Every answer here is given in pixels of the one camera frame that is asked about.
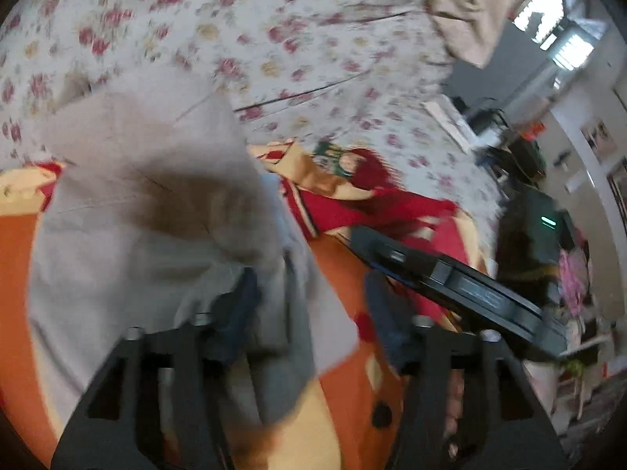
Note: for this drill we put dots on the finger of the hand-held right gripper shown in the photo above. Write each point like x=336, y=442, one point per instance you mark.
x=392, y=254

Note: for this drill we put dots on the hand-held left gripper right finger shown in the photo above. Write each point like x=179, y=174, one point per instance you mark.
x=387, y=316

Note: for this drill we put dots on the orange red printed blanket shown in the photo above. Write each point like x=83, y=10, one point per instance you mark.
x=352, y=391

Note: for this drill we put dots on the wall picture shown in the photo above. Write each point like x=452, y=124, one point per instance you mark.
x=600, y=139

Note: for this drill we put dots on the beige cloth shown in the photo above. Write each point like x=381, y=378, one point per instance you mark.
x=465, y=10

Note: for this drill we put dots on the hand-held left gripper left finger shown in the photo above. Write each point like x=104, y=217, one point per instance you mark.
x=240, y=306

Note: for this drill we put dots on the black device with green light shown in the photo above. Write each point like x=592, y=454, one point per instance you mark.
x=534, y=235

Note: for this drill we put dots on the beige jacket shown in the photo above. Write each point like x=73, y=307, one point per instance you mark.
x=147, y=181

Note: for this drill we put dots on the window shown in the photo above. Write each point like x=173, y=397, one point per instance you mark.
x=563, y=29

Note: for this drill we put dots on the floral quilt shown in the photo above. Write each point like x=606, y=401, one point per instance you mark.
x=294, y=34

